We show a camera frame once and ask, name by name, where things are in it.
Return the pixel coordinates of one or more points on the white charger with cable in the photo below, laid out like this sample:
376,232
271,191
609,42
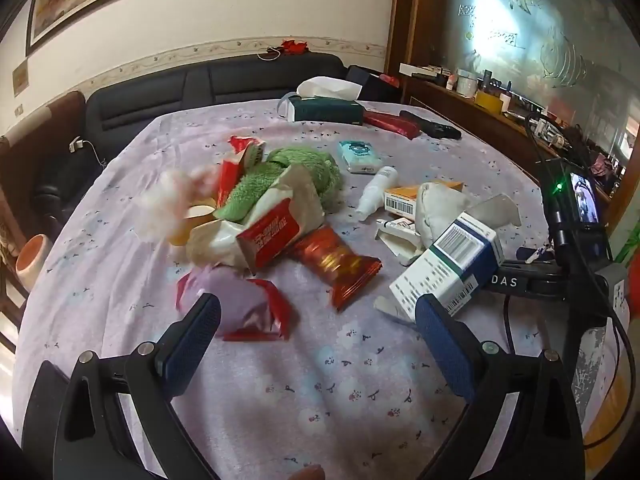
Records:
79,143

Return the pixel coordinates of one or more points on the black sofa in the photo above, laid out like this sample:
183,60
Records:
114,115

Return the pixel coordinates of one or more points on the beige paper bag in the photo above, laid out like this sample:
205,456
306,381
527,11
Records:
287,211

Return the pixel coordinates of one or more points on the red gold snack bag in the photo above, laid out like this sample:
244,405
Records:
327,255

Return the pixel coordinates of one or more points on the pink floral tablecloth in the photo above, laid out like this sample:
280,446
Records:
352,391

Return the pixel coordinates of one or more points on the wooden cabinet counter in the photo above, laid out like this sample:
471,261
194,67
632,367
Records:
505,136

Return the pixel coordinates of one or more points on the white spray bottle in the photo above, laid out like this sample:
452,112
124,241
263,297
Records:
372,197

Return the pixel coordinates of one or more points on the red fabric on sofa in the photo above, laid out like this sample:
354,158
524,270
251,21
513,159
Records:
292,47

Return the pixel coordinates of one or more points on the small open white box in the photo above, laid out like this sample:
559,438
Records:
400,237

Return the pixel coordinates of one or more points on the red white paper carton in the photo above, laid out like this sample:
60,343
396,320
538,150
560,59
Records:
247,151

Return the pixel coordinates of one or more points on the yellow round lid container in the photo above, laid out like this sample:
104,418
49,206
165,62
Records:
195,216

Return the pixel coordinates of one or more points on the teal wet wipes pack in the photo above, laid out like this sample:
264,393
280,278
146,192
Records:
360,157

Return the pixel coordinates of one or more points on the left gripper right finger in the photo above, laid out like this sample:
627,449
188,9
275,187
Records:
520,420

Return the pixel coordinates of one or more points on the dark green tissue box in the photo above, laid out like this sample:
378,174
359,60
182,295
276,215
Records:
323,99

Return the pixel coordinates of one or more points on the camera with screen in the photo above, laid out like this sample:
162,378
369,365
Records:
572,213

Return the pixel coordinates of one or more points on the blue white medicine box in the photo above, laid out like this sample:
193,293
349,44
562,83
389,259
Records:
462,259

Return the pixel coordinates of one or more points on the red wallet pouch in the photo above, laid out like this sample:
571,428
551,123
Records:
396,124

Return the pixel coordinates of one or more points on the crumpled white tissue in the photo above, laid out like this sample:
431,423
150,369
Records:
496,212

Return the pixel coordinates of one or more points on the purple snack wrapper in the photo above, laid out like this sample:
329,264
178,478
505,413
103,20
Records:
252,309

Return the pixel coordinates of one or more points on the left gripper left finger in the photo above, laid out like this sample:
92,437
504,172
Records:
74,427

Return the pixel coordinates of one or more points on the white plastic bag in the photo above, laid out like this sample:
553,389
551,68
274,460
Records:
163,210

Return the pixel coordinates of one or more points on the orange white medicine box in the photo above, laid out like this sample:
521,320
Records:
405,201

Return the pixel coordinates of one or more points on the orange white cup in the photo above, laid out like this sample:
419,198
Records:
31,259

